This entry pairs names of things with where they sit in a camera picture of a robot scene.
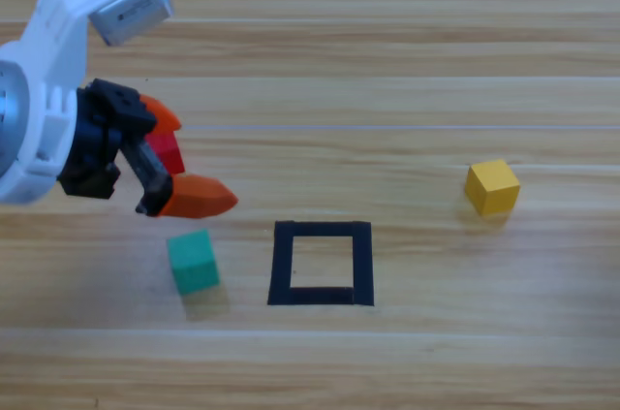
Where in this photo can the white camera bracket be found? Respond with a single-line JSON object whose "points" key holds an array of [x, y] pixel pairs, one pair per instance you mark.
{"points": [[63, 8]]}

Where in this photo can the black tape square outline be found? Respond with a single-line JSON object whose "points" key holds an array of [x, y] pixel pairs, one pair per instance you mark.
{"points": [[281, 264]]}

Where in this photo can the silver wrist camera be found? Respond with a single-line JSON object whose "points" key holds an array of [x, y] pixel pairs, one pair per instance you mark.
{"points": [[131, 12]]}

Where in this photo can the yellow cube block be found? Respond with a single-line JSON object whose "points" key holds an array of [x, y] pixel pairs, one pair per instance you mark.
{"points": [[491, 187]]}

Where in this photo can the red cube block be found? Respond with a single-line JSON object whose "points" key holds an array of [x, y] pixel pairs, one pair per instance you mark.
{"points": [[169, 153]]}

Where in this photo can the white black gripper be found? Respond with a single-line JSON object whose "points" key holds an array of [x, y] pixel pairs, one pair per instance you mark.
{"points": [[58, 138]]}

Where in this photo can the green cube block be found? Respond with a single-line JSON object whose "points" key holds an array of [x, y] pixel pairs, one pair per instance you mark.
{"points": [[194, 264]]}

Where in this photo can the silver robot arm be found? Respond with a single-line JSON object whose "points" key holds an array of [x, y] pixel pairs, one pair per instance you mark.
{"points": [[5, 114]]}

